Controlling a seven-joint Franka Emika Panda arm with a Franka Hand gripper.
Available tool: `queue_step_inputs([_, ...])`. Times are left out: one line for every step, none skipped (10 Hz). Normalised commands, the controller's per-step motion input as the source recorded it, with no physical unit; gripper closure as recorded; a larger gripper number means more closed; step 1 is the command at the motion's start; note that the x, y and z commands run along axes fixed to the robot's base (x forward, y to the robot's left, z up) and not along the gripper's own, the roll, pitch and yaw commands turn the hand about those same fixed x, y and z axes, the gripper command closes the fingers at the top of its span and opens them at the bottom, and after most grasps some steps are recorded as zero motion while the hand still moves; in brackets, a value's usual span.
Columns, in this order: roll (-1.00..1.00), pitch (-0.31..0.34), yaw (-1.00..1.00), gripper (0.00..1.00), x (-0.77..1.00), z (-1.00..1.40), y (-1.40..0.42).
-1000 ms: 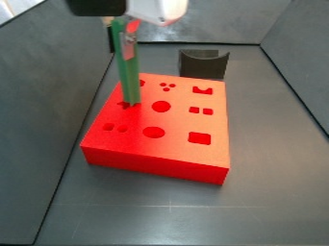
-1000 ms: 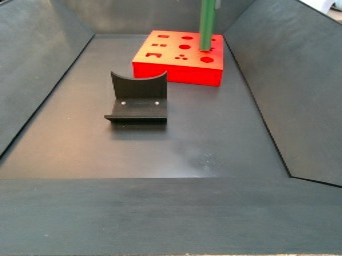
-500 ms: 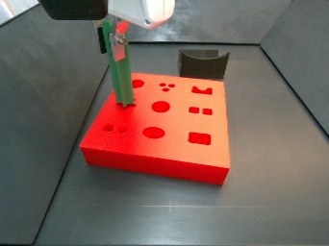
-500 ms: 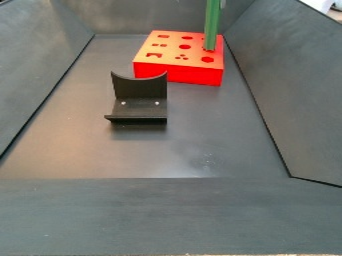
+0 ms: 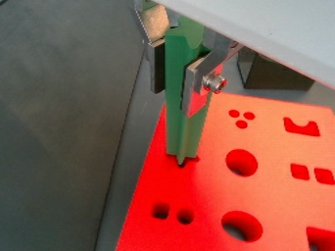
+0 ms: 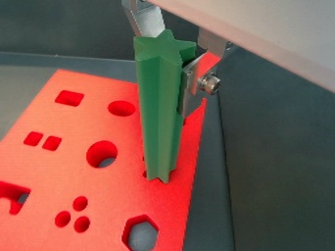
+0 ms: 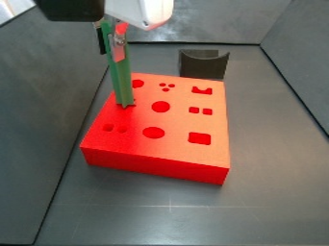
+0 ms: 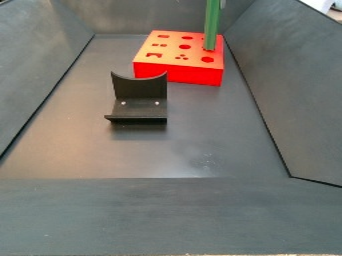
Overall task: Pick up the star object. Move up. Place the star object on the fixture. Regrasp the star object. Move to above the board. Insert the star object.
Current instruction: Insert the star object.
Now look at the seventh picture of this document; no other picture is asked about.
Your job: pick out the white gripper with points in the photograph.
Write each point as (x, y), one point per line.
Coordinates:
(146, 14)

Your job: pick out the green star-profile rod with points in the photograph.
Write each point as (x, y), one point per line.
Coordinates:
(121, 71)

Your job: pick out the black curved fixture stand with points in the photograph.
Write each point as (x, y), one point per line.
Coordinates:
(202, 64)

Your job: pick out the red block with shaped holes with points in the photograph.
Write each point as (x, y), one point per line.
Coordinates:
(170, 135)

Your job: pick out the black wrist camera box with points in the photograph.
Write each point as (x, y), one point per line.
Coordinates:
(72, 10)

